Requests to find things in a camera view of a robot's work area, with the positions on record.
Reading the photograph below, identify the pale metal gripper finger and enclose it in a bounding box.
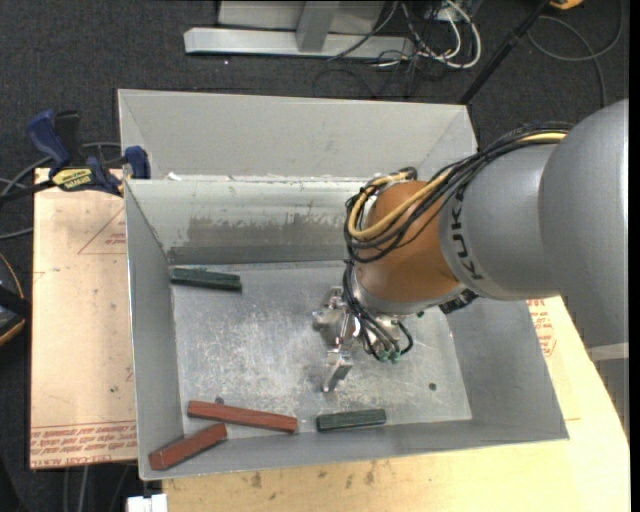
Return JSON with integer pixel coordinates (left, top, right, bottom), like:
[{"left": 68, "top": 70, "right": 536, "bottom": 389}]
[
  {"left": 334, "top": 353, "right": 355, "bottom": 385},
  {"left": 321, "top": 351, "right": 343, "bottom": 394}
]

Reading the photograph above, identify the dark green flat block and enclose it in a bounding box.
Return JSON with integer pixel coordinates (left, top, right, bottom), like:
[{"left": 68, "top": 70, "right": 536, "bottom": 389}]
[
  {"left": 315, "top": 408, "right": 388, "bottom": 433},
  {"left": 169, "top": 266, "right": 244, "bottom": 294}
]

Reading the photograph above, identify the grey metal bin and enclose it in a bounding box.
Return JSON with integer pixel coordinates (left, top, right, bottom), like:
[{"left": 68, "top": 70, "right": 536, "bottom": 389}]
[{"left": 117, "top": 88, "right": 570, "bottom": 482}]

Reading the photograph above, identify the red-brown flat block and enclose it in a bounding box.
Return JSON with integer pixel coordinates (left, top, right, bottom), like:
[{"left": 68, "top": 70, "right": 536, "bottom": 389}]
[
  {"left": 186, "top": 399, "right": 299, "bottom": 435},
  {"left": 147, "top": 422, "right": 229, "bottom": 472}
]

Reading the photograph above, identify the brown cardboard board red print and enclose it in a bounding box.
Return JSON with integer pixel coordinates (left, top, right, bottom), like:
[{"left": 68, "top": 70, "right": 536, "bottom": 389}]
[{"left": 29, "top": 167, "right": 140, "bottom": 471}]

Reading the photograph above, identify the black cylinder on white bracket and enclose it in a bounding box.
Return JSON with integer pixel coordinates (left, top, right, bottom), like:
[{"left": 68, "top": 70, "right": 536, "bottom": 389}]
[{"left": 438, "top": 288, "right": 479, "bottom": 316}]

